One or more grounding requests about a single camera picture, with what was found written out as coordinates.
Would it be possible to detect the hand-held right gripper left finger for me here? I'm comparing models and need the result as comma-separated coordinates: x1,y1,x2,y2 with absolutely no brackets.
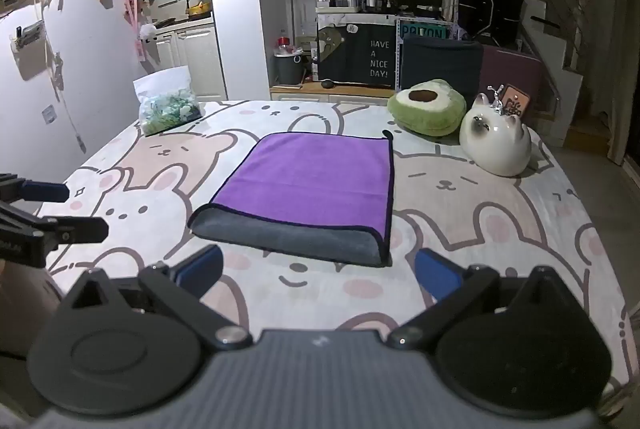
61,244,254,352

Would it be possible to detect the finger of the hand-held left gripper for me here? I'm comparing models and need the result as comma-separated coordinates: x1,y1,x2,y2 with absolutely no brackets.
0,201,110,244
0,173,71,204

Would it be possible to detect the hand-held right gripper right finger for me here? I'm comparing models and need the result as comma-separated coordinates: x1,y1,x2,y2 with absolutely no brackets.
387,248,583,351

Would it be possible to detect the purple and grey towel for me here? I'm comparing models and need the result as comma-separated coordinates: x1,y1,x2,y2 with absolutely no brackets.
187,129,396,269

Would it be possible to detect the printed rabbit blanket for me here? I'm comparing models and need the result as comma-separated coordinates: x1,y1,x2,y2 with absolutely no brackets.
37,99,640,392

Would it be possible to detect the clear bag of green bits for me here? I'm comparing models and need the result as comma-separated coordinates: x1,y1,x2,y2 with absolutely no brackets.
132,65,207,138

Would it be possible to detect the white ceramic cat figurine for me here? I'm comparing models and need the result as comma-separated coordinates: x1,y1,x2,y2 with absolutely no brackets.
458,92,533,178

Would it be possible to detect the green avocado plush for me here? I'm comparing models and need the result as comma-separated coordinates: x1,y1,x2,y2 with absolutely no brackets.
387,78,469,138

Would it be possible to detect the silver ornament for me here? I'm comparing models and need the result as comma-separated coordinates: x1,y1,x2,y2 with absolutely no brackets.
487,84,507,116

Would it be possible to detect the small orange sign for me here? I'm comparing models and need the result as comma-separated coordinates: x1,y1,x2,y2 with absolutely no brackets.
500,83,531,120

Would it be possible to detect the grey trash bin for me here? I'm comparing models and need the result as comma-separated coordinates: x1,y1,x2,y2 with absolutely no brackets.
272,51,305,86

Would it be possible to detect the dark grey cushion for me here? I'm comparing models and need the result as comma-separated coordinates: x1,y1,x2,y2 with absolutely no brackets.
400,36,484,102

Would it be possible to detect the maroon case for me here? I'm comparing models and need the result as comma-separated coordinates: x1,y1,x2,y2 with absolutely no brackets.
479,45,547,110

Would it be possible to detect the black lettered cabinet cloth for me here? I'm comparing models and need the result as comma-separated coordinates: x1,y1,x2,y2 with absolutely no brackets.
317,22,399,88

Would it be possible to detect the yellow pot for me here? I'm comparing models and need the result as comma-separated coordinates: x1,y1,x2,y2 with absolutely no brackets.
185,0,212,22

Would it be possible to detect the teal lettered sign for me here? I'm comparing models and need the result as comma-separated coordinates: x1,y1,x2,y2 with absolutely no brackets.
399,23,447,42

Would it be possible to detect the white staircase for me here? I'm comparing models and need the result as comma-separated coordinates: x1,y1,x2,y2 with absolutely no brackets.
519,0,586,147

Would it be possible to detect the wall pocket organizer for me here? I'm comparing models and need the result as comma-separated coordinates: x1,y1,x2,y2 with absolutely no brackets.
9,21,50,82

